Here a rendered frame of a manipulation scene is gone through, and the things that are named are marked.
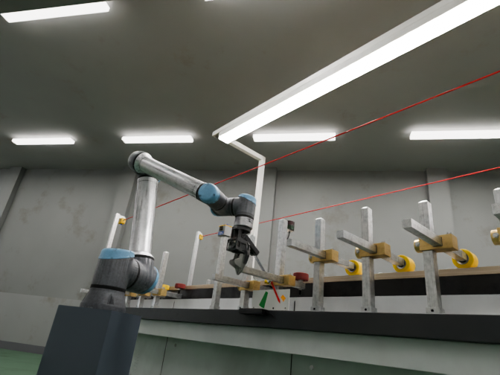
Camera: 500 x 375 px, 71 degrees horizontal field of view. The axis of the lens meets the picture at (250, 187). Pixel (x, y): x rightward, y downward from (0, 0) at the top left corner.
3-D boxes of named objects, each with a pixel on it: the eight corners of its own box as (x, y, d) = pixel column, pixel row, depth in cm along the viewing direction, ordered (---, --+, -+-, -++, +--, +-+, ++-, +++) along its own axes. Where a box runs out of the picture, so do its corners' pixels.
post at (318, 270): (318, 321, 151) (321, 216, 170) (311, 321, 153) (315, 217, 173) (323, 322, 153) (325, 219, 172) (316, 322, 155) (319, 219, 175)
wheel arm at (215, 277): (214, 280, 175) (216, 272, 177) (210, 281, 178) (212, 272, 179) (274, 295, 201) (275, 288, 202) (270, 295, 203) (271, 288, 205)
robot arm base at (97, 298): (109, 310, 142) (116, 285, 146) (69, 306, 146) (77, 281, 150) (132, 315, 159) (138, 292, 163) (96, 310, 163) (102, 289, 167)
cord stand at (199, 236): (184, 321, 412) (199, 231, 457) (179, 320, 418) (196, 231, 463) (189, 321, 416) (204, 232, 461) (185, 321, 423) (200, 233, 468)
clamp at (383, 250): (384, 254, 138) (383, 241, 140) (353, 257, 148) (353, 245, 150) (391, 257, 142) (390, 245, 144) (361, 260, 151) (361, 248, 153)
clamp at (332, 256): (331, 259, 156) (331, 248, 158) (307, 262, 165) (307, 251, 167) (339, 263, 159) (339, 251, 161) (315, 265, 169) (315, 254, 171)
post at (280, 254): (276, 311, 170) (283, 217, 190) (271, 310, 173) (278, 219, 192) (281, 312, 172) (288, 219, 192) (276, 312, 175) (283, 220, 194)
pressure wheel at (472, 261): (463, 244, 140) (446, 256, 143) (478, 260, 134) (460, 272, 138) (469, 248, 144) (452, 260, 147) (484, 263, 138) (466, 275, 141)
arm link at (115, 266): (82, 283, 153) (94, 244, 160) (109, 289, 167) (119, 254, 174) (110, 285, 147) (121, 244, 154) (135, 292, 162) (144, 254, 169)
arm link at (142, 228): (111, 291, 166) (129, 157, 200) (134, 297, 181) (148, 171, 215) (138, 288, 162) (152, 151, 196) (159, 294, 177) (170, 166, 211)
